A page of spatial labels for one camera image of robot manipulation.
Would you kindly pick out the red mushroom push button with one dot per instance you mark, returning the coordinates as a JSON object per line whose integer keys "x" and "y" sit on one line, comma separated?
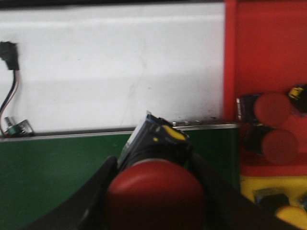
{"x": 269, "y": 109}
{"x": 275, "y": 145}
{"x": 153, "y": 190}
{"x": 298, "y": 98}

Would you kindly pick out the yellow mushroom push button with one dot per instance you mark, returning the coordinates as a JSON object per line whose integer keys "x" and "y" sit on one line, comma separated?
{"x": 277, "y": 202}

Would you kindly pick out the red tray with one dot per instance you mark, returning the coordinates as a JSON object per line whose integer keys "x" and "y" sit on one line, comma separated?
{"x": 265, "y": 48}

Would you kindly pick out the small green potentiometer knob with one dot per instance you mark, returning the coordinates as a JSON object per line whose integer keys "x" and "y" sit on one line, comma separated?
{"x": 18, "y": 130}

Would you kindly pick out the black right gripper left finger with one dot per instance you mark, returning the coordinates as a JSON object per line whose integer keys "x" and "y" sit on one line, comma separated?
{"x": 84, "y": 210}

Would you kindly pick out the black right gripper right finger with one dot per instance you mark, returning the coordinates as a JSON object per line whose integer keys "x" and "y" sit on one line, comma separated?
{"x": 226, "y": 208}

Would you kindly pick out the green conveyor belt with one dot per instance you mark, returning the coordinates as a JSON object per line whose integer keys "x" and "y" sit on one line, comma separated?
{"x": 38, "y": 173}

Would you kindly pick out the aluminium conveyor frame rail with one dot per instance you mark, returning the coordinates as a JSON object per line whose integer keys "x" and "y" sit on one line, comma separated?
{"x": 180, "y": 125}

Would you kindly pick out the yellow tray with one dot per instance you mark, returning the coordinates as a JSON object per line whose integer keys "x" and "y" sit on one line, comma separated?
{"x": 294, "y": 186}

